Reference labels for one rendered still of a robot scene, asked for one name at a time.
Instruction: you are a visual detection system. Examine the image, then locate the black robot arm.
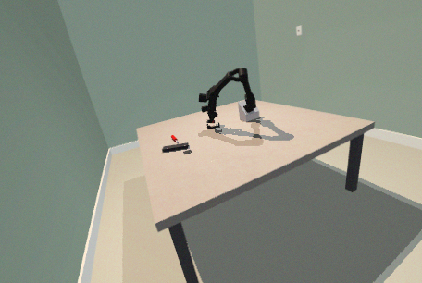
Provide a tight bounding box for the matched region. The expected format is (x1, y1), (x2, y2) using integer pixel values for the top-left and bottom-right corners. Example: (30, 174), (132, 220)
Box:
(199, 68), (256, 113)

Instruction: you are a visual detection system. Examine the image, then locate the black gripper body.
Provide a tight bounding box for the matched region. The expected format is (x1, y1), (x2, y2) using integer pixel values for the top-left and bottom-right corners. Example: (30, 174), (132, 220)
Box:
(208, 103), (217, 117)

